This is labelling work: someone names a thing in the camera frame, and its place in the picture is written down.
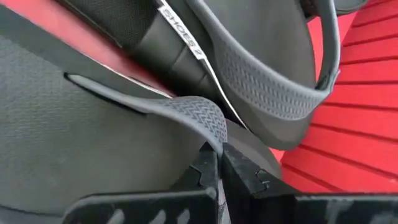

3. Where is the dark grey flip-flop sandal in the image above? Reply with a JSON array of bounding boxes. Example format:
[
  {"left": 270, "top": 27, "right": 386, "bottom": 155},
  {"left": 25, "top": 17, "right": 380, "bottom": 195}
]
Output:
[
  {"left": 0, "top": 4, "right": 282, "bottom": 224},
  {"left": 174, "top": 0, "right": 342, "bottom": 151}
]

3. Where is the red plastic bin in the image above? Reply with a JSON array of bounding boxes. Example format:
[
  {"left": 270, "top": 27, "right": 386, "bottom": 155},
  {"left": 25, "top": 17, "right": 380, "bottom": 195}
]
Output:
[{"left": 0, "top": 0, "right": 398, "bottom": 195}]

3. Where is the white shoe size tag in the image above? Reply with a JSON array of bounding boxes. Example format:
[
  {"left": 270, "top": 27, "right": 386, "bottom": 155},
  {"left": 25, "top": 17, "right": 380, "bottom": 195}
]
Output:
[{"left": 157, "top": 2, "right": 208, "bottom": 62}]

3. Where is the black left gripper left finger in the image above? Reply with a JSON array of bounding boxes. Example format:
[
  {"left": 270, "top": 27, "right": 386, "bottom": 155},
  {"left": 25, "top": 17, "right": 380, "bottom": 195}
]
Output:
[{"left": 62, "top": 142, "right": 219, "bottom": 224}]

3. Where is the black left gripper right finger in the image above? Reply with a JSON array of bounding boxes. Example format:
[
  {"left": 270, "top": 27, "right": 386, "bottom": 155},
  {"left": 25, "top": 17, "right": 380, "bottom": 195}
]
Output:
[{"left": 221, "top": 142, "right": 398, "bottom": 224}]

